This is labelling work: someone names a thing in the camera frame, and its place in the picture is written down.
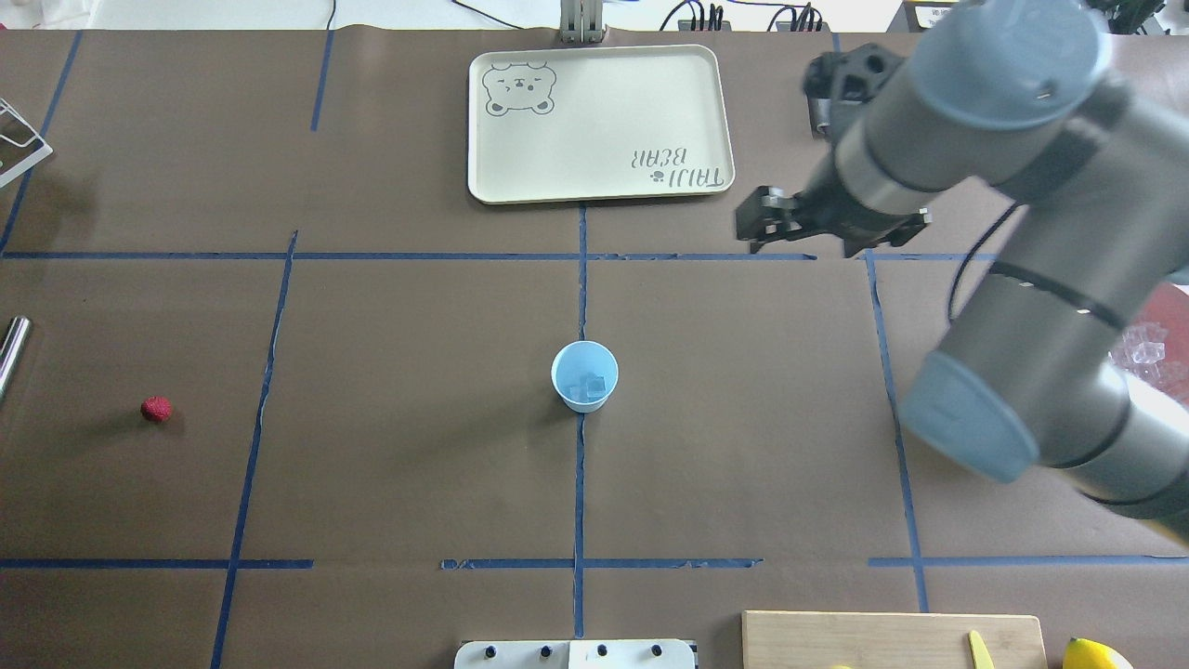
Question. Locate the red strawberry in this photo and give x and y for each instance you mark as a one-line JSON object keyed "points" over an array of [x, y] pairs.
{"points": [[156, 410]]}

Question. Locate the pink bowl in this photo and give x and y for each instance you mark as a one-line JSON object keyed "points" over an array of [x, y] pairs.
{"points": [[1165, 321]]}

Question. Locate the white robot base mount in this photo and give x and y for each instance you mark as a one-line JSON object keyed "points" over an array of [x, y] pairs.
{"points": [[578, 653]]}

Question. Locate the aluminium frame post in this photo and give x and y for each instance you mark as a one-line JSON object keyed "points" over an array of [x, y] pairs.
{"points": [[581, 21]]}

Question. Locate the wooden cutting board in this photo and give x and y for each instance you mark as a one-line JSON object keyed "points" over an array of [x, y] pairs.
{"points": [[774, 639]]}

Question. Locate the pile of clear ice cubes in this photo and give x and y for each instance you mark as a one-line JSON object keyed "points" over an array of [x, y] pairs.
{"points": [[1145, 351]]}

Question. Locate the yellow lemon upper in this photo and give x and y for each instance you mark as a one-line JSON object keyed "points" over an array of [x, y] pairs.
{"points": [[1083, 653]]}

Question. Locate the yellow plastic knife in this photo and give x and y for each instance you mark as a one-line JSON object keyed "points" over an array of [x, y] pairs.
{"points": [[979, 653]]}

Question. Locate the cream bear tray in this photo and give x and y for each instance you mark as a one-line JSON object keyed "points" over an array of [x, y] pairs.
{"points": [[597, 123]]}

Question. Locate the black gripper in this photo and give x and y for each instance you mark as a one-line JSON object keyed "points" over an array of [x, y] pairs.
{"points": [[823, 213]]}

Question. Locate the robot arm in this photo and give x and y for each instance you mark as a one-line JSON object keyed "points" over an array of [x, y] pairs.
{"points": [[1022, 95]]}

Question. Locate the light blue cup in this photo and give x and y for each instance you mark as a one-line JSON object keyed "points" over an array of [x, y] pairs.
{"points": [[578, 358]]}

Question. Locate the metal cup rack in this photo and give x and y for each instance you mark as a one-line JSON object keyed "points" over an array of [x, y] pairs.
{"points": [[22, 147]]}

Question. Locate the clear ice cube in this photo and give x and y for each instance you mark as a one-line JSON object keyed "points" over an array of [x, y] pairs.
{"points": [[589, 389]]}

